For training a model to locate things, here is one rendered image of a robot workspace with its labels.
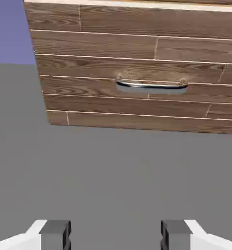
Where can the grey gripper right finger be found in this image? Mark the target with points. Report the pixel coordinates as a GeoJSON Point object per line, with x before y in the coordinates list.
{"type": "Point", "coordinates": [176, 237]}

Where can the brown wooden drawer front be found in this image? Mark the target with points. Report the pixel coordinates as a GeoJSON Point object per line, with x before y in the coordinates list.
{"type": "Point", "coordinates": [108, 62]}

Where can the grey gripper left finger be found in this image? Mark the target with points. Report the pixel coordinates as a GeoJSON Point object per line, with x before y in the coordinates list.
{"type": "Point", "coordinates": [51, 237]}

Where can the brown wooden cabinet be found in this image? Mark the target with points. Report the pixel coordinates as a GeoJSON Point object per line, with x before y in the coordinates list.
{"type": "Point", "coordinates": [127, 48]}

